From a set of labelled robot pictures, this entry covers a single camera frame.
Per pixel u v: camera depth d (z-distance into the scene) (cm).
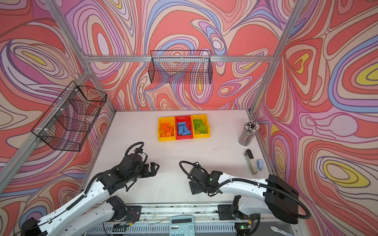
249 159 89
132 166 59
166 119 105
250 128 86
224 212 73
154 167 72
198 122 107
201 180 62
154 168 72
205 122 110
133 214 72
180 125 108
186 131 104
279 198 42
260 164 88
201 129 104
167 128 105
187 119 109
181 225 69
